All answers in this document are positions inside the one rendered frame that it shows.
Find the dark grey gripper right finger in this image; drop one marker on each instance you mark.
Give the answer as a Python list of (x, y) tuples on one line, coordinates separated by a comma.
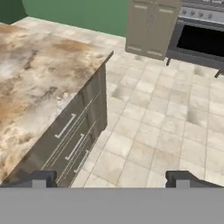
[(178, 177)]

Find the grey drawer front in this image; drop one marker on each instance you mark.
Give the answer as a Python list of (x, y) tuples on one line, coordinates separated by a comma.
[(83, 163), (71, 124), (78, 145)]

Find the beige cupboard run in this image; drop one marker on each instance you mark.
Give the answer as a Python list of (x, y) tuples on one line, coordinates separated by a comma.
[(151, 27)]

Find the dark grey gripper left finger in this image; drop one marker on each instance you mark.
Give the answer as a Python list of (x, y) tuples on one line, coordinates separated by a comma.
[(43, 176)]

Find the grey kitchen island cabinet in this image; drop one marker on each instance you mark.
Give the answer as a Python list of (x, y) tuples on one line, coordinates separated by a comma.
[(84, 122)]

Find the grey oven with black window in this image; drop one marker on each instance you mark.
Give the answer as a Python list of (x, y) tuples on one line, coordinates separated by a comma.
[(198, 38)]

